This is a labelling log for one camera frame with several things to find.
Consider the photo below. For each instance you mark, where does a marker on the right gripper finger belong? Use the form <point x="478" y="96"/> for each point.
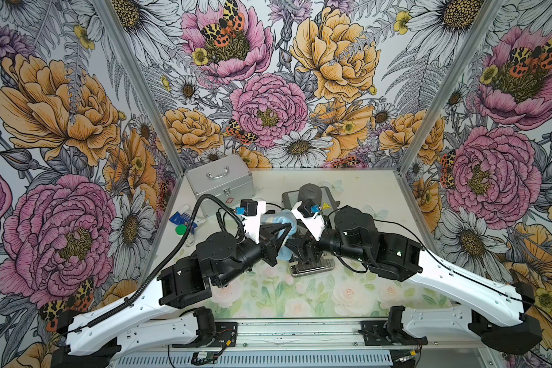
<point x="303" y="238"/>
<point x="298" y="253"/>

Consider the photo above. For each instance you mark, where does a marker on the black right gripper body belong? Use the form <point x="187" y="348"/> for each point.
<point x="316" y="248"/>

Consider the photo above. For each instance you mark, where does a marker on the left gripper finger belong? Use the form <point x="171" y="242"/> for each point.
<point x="269" y="228"/>
<point x="281" y="233"/>

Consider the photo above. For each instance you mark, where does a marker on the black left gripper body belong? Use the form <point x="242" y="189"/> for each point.
<point x="267" y="243"/>

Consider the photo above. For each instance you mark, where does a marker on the blue patterned cleaning cloth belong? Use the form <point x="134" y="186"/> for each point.
<point x="288" y="222"/>

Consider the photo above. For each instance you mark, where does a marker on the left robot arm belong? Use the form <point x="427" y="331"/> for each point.
<point x="165" y="308"/>

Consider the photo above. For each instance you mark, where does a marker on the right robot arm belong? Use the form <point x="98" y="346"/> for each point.
<point x="490" y="312"/>

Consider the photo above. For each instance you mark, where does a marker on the grey coffee machine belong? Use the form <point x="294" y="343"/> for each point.
<point x="322" y="196"/>

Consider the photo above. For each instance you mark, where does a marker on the silver metal case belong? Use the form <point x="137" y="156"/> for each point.
<point x="228" y="179"/>

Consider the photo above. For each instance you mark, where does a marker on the white bottle with green cap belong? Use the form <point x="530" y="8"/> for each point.
<point x="187" y="235"/>

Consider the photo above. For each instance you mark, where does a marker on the blue bottle with green cap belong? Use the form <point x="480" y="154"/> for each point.
<point x="183" y="216"/>

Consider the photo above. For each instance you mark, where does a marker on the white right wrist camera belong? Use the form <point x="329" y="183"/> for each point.
<point x="308" y="212"/>

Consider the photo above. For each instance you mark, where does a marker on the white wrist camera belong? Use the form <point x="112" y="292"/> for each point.
<point x="251" y="212"/>
<point x="308" y="212"/>

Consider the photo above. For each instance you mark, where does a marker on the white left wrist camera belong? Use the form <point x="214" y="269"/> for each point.
<point x="251" y="212"/>

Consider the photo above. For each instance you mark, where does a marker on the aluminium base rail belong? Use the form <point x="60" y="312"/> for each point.
<point x="295" y="334"/>

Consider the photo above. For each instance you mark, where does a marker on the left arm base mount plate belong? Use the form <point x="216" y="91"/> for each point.
<point x="224" y="334"/>

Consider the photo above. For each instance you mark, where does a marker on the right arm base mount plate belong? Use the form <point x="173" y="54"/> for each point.
<point x="376" y="333"/>

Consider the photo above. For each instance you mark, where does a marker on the white vented cable duct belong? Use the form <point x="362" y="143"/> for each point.
<point x="367" y="358"/>

